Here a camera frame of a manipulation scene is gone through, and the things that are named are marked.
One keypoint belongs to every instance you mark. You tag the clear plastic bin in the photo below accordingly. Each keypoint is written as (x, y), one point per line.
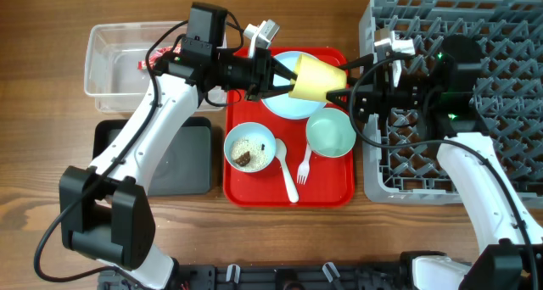
(114, 73)

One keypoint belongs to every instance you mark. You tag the blue bowl with rice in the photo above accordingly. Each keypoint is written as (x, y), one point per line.
(249, 147)

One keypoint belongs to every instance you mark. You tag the white plastic spoon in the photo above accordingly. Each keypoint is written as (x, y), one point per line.
(281, 152)

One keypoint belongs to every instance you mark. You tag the light blue plate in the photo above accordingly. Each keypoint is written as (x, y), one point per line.
(283, 105)

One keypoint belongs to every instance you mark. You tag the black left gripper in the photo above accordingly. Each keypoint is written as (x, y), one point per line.
(260, 83)

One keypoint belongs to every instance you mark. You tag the mint green bowl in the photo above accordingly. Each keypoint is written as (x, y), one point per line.
(329, 133)

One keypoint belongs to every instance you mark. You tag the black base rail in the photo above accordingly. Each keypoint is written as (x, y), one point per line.
(297, 275)

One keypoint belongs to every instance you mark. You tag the black waste tray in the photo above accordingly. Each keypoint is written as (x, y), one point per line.
(181, 166)

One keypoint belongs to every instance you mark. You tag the white plastic fork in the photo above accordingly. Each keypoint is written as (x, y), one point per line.
(304, 167)

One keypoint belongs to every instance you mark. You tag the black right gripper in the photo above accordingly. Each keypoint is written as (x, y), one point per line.
(377, 96)

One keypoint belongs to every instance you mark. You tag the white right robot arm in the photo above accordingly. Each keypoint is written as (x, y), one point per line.
(509, 238)

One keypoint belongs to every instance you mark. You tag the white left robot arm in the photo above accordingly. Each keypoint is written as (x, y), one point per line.
(104, 209)

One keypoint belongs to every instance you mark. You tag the red plastic tray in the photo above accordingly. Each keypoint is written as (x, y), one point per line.
(330, 183)

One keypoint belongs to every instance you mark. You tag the yellow plastic cup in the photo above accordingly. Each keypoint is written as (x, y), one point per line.
(315, 79)

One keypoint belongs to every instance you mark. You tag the red snack wrapper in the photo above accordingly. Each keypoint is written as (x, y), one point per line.
(155, 57)

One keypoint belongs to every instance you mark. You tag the grey dishwasher rack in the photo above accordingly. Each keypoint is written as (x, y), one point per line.
(508, 94)

